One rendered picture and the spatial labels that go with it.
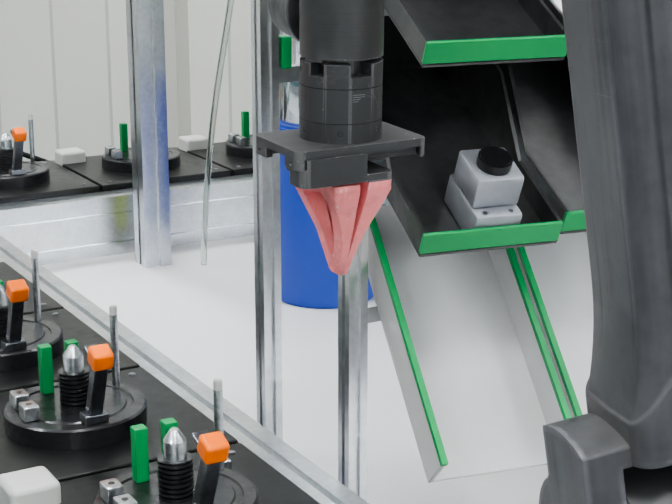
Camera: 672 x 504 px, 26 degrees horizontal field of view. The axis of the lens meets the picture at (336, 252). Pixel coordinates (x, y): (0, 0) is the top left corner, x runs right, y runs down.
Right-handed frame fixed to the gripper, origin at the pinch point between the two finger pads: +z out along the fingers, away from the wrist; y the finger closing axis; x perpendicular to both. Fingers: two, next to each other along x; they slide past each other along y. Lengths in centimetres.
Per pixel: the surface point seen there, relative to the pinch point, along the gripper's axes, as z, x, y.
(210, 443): 17.1, -10.4, 5.3
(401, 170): 0.6, -22.7, -19.8
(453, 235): 3.6, -11.5, -17.9
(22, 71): 61, -409, -110
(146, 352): 30, -61, -10
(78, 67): 61, -407, -130
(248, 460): 27.6, -26.0, -5.8
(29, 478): 25.5, -28.0, 14.5
